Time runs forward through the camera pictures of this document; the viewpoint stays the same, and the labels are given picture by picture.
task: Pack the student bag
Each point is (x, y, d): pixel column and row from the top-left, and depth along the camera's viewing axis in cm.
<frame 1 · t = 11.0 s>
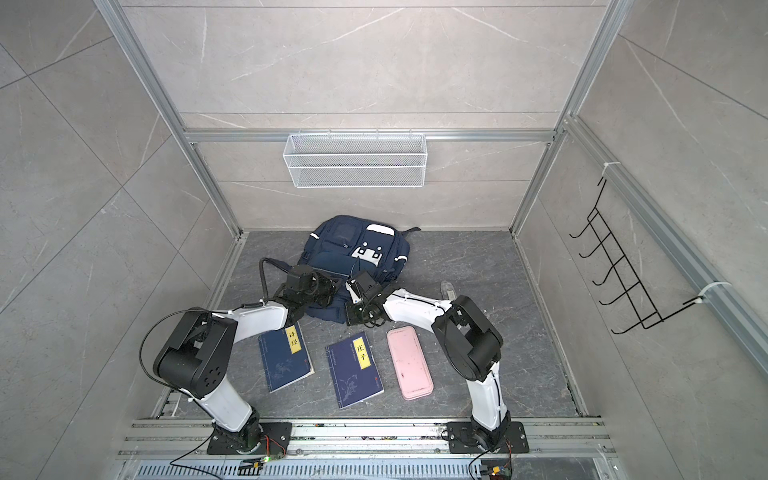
left hand: (346, 270, 92), fingers closed
right hand: (346, 315, 91), fingers closed
navy blue student backpack: (346, 246, 113), point 4 cm above the table
blue book yellow label left: (287, 358, 88), on the table
purple book yellow label: (354, 372, 85), on the table
pink pencil case: (410, 363, 85), point 3 cm above the table

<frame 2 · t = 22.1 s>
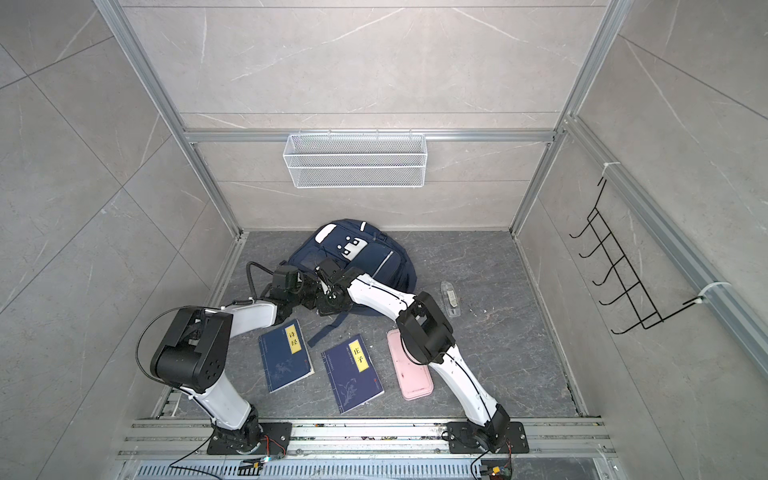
left hand: (332, 273, 95), fingers closed
right hand: (322, 309, 94), fingers closed
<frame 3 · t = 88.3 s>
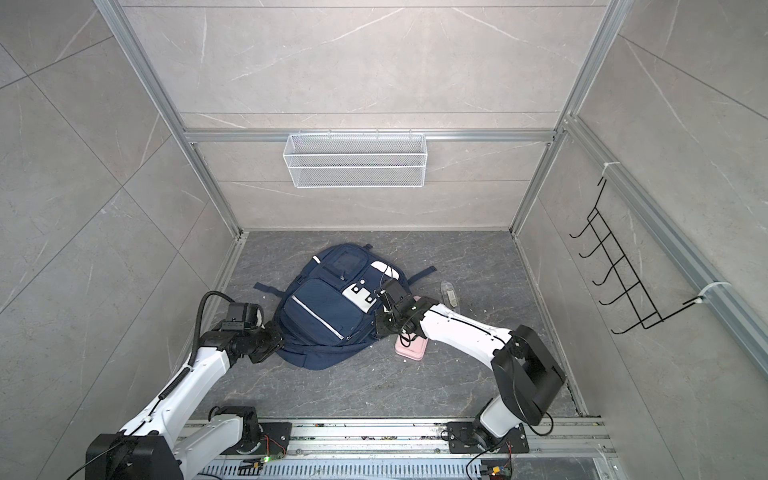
left hand: (284, 331, 85), fingers closed
right hand: (378, 321, 86), fingers open
navy blue student backpack: (331, 303, 96), point 5 cm above the table
pink pencil case: (412, 346, 89), point 2 cm above the table
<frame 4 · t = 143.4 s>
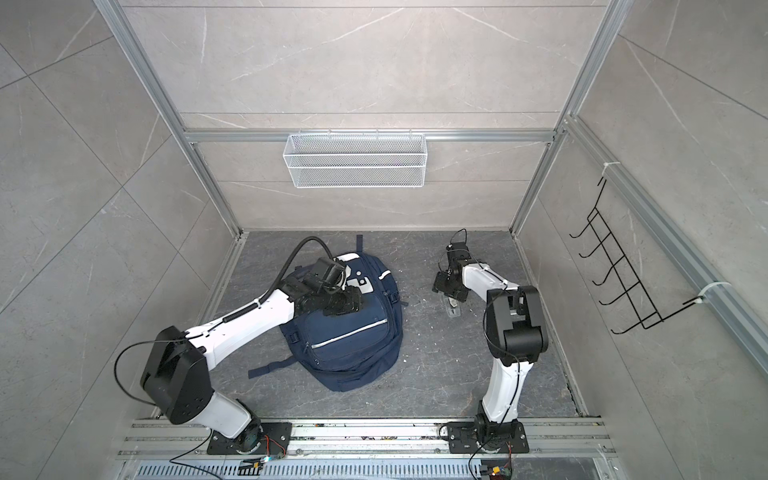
left hand: (363, 298, 83), fingers open
right hand: (443, 287, 100), fingers open
navy blue student backpack: (349, 350, 85), point 5 cm above the table
